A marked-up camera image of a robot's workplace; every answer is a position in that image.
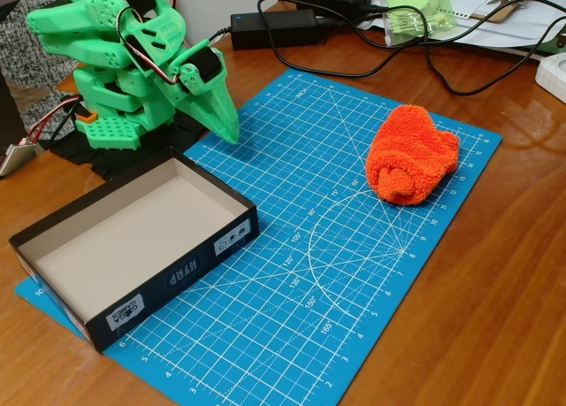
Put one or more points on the green gripper black servo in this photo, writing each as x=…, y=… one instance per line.
x=207, y=97

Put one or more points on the orange fluffy sock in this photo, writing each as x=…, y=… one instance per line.
x=411, y=158

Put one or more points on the green 3D-printed robot arm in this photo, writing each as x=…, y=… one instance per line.
x=66, y=21

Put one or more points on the black cardboard box tray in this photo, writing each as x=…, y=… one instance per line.
x=132, y=238

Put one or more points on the white plastic object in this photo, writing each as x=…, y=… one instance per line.
x=552, y=74

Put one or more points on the green plastic tool handle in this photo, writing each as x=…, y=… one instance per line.
x=558, y=43

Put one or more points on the large black power adapter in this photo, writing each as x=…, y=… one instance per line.
x=274, y=28

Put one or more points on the small orange plastic latch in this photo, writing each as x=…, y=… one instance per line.
x=86, y=116

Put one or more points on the grey speckled fabric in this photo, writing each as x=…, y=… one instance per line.
x=17, y=48

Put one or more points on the silver controller board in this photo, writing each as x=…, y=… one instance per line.
x=17, y=156

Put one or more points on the blue cutting mat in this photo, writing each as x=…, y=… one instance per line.
x=287, y=291

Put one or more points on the clear green plastic cup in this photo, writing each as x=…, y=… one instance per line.
x=415, y=8

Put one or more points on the white paper sheets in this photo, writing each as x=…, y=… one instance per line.
x=486, y=30

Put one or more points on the brown cardboard clipboard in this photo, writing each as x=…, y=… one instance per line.
x=499, y=12

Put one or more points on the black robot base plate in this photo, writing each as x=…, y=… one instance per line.
x=185, y=129

